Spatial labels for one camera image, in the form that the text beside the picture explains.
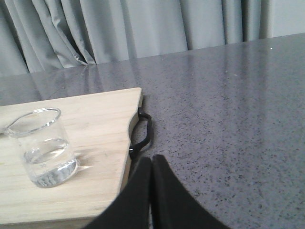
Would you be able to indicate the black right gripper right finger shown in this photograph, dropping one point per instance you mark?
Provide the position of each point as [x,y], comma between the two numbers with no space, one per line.
[172,206]

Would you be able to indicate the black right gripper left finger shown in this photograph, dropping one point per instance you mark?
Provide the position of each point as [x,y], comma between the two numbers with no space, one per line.
[131,207]

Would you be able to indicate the clear glass measuring beaker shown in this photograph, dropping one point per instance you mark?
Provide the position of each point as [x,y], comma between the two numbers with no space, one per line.
[44,148]

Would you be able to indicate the light wooden cutting board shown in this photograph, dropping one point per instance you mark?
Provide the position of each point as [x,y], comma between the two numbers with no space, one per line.
[99,128]

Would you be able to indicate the black metal board handle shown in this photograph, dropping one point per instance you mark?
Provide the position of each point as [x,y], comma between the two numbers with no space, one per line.
[135,149]

